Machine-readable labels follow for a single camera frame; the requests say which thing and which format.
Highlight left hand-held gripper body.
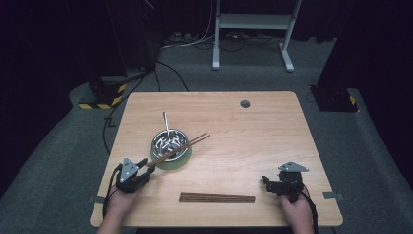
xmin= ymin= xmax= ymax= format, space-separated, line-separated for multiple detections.
xmin=114 ymin=157 xmax=148 ymax=195

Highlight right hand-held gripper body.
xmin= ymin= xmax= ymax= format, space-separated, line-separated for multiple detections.
xmin=268 ymin=161 xmax=311 ymax=204

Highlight steel bowl with green base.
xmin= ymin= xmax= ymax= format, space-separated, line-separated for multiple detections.
xmin=149 ymin=128 xmax=193 ymax=171

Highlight row of brown chopsticks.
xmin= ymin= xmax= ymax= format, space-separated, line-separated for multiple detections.
xmin=178 ymin=191 xmax=257 ymax=204

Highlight person's left hand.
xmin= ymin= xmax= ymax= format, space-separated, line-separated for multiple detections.
xmin=104 ymin=188 xmax=144 ymax=226

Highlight person's right hand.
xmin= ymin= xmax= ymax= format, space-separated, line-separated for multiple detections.
xmin=280 ymin=193 xmax=316 ymax=234

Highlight grey tape strip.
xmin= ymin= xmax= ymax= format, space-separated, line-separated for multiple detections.
xmin=87 ymin=194 xmax=107 ymax=206
xmin=321 ymin=191 xmax=345 ymax=201

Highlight steel spoon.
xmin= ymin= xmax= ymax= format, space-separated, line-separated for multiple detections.
xmin=162 ymin=111 xmax=179 ymax=156

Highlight black base with hazard stripes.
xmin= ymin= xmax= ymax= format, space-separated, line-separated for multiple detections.
xmin=78 ymin=75 xmax=129 ymax=111

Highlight black base with yellow mark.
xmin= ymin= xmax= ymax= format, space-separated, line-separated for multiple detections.
xmin=309 ymin=84 xmax=360 ymax=114

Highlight white metal stand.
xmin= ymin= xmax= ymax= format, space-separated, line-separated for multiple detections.
xmin=211 ymin=0 xmax=304 ymax=73

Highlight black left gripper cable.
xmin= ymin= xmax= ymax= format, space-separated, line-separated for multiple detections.
xmin=101 ymin=163 xmax=124 ymax=219

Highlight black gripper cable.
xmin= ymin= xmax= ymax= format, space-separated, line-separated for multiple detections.
xmin=101 ymin=163 xmax=124 ymax=219
xmin=301 ymin=188 xmax=319 ymax=234

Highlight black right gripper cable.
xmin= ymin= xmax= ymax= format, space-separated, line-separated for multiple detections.
xmin=301 ymin=188 xmax=319 ymax=234

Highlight long black floor cable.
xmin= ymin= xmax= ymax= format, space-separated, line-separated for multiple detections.
xmin=102 ymin=70 xmax=151 ymax=155

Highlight short black floor cable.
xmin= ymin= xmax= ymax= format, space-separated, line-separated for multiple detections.
xmin=153 ymin=59 xmax=190 ymax=93

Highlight white floor cable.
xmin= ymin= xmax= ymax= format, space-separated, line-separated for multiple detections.
xmin=160 ymin=0 xmax=216 ymax=51

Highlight black cables under stand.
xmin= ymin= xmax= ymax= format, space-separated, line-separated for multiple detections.
xmin=193 ymin=30 xmax=284 ymax=53

